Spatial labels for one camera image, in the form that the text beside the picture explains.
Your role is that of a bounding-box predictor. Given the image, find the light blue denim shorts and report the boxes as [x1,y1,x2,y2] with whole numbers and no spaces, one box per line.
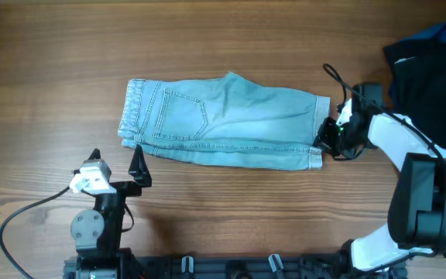
[118,72,330,171]

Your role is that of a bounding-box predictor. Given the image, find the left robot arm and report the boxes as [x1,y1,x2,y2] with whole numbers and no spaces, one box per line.
[63,145,152,279]

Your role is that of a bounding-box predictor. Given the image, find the dark blue garment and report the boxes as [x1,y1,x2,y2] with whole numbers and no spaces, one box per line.
[383,22,446,107]

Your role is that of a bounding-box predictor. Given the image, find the black garment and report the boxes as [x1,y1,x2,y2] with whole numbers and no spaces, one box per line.
[383,40,446,149]

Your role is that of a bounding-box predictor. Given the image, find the left black camera cable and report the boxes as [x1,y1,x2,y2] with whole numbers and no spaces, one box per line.
[0,186,71,279]

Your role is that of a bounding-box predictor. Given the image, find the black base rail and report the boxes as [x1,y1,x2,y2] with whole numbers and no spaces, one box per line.
[63,254,408,279]

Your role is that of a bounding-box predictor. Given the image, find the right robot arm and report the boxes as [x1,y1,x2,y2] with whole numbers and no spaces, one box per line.
[314,83,446,278]

